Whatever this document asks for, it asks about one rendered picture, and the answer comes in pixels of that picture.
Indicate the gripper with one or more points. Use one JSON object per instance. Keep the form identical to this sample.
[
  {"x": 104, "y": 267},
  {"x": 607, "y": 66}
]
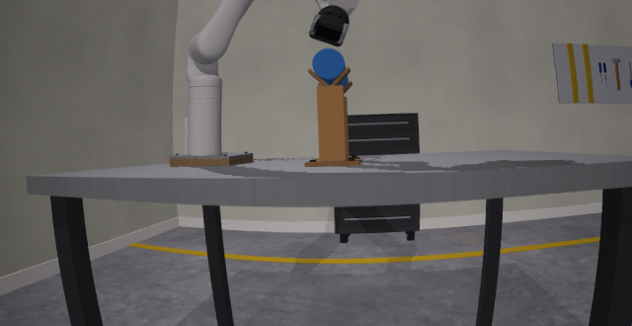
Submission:
[{"x": 333, "y": 20}]

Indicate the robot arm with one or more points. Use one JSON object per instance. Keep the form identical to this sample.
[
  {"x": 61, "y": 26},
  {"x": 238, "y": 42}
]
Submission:
[{"x": 203, "y": 124}]

